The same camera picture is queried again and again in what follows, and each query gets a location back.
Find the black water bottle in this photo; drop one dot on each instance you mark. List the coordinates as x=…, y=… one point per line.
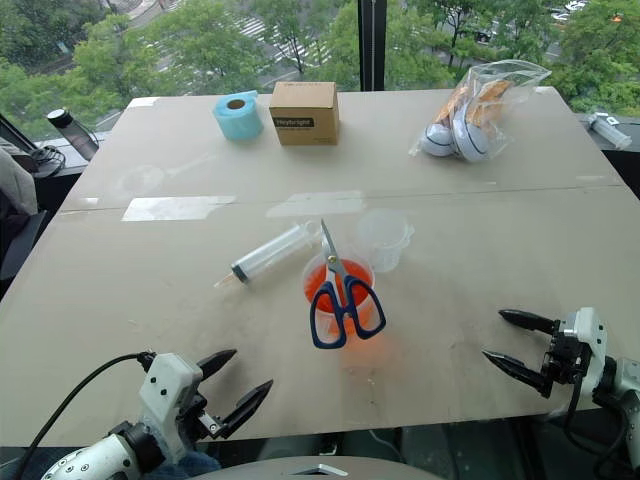
x=75, y=132

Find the cup of orange liquid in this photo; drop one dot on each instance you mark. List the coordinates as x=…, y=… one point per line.
x=345, y=300

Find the light blue tape roll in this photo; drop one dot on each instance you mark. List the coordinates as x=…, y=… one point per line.
x=239, y=117

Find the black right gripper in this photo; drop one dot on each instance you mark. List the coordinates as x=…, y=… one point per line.
x=565, y=357

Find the black window frame post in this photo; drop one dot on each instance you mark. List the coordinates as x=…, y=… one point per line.
x=372, y=45

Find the clear plastic zip bag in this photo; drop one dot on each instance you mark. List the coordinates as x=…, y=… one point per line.
x=475, y=115

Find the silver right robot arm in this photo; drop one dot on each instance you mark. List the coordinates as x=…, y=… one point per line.
x=622, y=387

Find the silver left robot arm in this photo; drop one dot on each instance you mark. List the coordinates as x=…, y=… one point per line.
x=95, y=457

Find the clear plastic syringe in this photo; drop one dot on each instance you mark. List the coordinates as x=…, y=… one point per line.
x=272, y=255

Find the small clear measuring cup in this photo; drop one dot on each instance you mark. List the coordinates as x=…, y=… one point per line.
x=384, y=245

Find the grey cloth on chair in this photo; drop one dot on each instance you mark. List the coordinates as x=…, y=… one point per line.
x=15, y=185

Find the grey robot body top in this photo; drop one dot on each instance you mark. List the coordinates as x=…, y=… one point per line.
x=310, y=469

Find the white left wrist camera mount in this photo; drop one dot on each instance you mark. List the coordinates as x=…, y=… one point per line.
x=165, y=390

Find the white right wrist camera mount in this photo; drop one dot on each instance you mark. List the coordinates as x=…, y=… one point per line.
x=589, y=330

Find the brown cardboard box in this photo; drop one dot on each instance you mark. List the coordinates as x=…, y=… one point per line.
x=304, y=112

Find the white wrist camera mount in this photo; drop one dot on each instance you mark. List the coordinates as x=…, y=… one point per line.
x=589, y=330
x=165, y=390

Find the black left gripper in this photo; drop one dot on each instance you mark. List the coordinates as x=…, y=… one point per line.
x=202, y=417

